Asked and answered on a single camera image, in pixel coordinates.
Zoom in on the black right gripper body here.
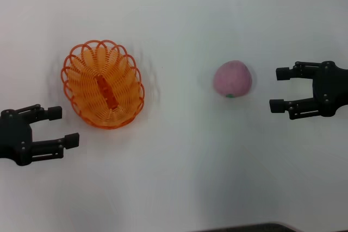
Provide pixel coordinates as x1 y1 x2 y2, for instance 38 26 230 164
310 60 348 119

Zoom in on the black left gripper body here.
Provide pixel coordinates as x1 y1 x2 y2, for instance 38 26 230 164
0 108 35 167

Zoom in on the pink toy peach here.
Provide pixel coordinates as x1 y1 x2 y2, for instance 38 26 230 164
212 60 253 99

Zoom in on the orange plastic wire basket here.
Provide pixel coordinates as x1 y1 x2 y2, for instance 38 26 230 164
60 39 146 130

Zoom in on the dark robot torso edge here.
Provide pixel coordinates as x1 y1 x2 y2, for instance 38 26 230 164
187 221 348 232

